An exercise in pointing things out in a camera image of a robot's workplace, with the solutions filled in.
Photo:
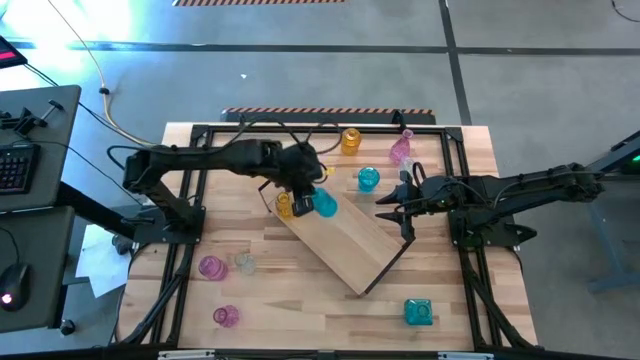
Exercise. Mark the black hazard-striped floor mat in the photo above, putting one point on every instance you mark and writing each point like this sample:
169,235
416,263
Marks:
325,118

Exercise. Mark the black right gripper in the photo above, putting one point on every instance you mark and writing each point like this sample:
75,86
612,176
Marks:
430,195

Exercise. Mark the pink scalloped glass vase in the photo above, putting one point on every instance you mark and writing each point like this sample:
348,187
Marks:
226,316

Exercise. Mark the black desk clamp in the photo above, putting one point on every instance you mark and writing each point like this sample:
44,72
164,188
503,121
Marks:
22,121

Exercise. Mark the teal diamond-pattern glass vase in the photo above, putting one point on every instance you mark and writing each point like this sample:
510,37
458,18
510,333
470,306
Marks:
324,202

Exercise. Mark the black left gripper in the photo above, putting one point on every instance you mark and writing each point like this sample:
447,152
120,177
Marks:
297,167

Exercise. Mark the wooden shelf with black legs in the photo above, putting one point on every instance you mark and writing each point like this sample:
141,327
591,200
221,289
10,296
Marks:
350,240

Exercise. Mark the black laptop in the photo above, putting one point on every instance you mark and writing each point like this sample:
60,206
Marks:
10,52

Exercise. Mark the teal square glass vase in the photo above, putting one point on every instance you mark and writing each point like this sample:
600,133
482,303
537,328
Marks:
418,312

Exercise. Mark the grey metal side table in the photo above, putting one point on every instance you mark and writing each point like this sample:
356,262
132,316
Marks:
600,167

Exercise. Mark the white paper sheet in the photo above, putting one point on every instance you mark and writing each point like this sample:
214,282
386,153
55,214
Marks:
102,265

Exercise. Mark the yellow tall textured vase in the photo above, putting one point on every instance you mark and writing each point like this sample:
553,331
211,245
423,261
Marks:
351,141

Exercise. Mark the yellow ribbed glass vase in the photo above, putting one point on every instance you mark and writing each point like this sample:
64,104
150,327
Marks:
284,206

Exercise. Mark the dark grey desk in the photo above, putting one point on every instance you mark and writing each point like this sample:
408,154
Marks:
45,260

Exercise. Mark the clear ribbed glass vase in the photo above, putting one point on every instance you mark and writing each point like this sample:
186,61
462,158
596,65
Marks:
406,167

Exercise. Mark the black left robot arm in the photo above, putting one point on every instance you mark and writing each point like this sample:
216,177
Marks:
200,156

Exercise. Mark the black caster wheel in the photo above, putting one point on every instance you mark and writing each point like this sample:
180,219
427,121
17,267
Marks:
121,245
67,327

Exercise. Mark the small round clear vase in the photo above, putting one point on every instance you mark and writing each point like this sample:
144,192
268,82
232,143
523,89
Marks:
245,263

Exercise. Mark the teal round bottle vase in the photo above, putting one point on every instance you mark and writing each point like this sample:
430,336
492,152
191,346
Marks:
368,179

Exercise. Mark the black computer mouse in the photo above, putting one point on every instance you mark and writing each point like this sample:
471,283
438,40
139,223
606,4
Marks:
15,285

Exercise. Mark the black frame clamp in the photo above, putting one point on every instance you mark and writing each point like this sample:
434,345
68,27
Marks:
398,118

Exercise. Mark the black keyboard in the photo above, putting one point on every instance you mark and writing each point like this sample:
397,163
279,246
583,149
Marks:
17,167

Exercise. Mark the tall pink glass vase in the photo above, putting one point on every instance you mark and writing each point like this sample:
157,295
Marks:
400,151

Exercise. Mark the pink cylindrical glass vase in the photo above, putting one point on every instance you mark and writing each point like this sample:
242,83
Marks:
213,267

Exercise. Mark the black support beam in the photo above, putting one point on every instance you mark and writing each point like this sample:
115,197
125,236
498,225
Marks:
90,210

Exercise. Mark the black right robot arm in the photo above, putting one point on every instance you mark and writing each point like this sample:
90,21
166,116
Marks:
540,182

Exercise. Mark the silver metal bracket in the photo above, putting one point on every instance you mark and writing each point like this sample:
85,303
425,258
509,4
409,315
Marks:
185,354
465,356

